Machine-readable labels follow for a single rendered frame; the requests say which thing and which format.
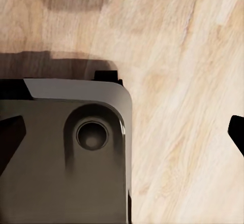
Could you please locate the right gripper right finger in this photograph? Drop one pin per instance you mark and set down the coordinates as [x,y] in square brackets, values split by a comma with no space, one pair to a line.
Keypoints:
[236,131]

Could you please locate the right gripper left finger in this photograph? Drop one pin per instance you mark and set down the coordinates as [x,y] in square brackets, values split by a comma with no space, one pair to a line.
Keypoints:
[12,133]

